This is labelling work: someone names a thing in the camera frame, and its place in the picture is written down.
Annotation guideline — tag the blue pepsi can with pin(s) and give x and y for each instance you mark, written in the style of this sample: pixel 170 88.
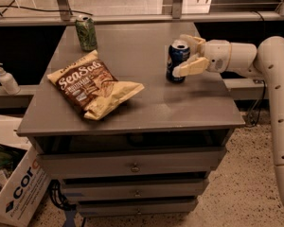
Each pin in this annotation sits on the blue pepsi can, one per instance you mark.
pixel 179 52

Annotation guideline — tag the bottom grey drawer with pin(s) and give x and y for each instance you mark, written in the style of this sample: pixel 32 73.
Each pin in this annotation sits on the bottom grey drawer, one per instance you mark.
pixel 137 208

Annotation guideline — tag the middle grey drawer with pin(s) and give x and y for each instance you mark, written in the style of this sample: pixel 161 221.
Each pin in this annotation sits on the middle grey drawer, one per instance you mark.
pixel 134 190

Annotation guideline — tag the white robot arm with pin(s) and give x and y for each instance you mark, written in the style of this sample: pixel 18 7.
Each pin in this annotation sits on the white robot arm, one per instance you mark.
pixel 264 61

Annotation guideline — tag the white pump bottle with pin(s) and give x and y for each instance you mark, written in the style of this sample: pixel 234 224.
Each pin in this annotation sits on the white pump bottle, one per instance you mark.
pixel 8 82

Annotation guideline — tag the grey drawer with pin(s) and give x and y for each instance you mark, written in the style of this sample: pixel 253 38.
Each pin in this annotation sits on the grey drawer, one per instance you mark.
pixel 131 163
pixel 137 208
pixel 134 190

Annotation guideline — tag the grey drawer cabinet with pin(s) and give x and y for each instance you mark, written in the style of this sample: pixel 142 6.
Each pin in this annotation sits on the grey drawer cabinet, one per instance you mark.
pixel 198 113

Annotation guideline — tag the white cardboard box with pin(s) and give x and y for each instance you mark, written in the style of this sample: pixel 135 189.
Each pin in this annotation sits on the white cardboard box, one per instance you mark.
pixel 26 186

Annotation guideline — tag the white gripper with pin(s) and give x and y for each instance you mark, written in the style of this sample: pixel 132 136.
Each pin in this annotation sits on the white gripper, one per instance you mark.
pixel 217 55

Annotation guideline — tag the green soda can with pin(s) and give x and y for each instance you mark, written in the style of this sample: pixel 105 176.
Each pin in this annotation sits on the green soda can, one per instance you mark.
pixel 86 33

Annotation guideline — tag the sea salt chips bag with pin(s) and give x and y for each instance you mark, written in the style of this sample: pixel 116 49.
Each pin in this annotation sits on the sea salt chips bag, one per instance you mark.
pixel 89 85

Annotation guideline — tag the top grey drawer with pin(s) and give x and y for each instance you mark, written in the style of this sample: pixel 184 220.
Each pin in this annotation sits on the top grey drawer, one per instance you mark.
pixel 131 163

